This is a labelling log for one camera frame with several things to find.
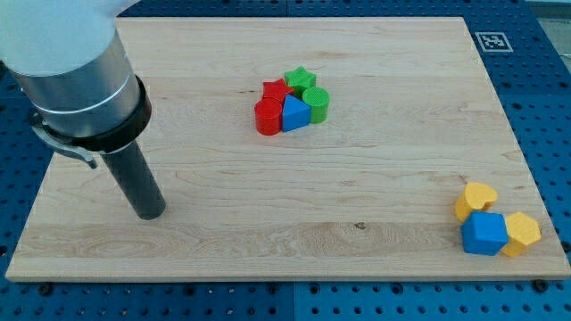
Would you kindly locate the red cylinder block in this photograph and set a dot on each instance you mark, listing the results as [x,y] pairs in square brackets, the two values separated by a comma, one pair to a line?
[268,116]

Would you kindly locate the blue triangle block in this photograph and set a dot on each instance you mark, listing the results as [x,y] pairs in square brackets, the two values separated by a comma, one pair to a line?
[295,114]

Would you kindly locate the white fiducial marker tag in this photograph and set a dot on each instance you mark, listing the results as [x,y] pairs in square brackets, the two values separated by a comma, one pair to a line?
[493,42]

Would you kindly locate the green star block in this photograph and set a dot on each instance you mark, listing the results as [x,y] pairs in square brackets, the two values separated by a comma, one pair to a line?
[299,80]

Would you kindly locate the yellow heart block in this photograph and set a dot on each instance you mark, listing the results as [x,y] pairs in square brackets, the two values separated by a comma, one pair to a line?
[474,197]

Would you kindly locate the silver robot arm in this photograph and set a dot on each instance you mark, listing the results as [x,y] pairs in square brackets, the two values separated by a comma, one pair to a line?
[68,58]

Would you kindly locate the red star block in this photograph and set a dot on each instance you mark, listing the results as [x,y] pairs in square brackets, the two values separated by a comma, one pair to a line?
[276,90]

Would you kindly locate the green cylinder block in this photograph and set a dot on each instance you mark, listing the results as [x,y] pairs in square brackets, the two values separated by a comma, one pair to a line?
[318,99]

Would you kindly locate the wooden board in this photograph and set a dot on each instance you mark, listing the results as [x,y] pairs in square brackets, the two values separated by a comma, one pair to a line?
[366,195]

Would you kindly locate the blue cube block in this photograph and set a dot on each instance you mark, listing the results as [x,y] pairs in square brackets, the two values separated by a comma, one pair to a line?
[484,233]

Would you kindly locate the yellow hexagon block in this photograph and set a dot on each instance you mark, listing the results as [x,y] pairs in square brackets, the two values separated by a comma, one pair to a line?
[523,232]

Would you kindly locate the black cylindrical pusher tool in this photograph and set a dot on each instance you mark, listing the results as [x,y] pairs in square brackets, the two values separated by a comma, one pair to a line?
[135,179]

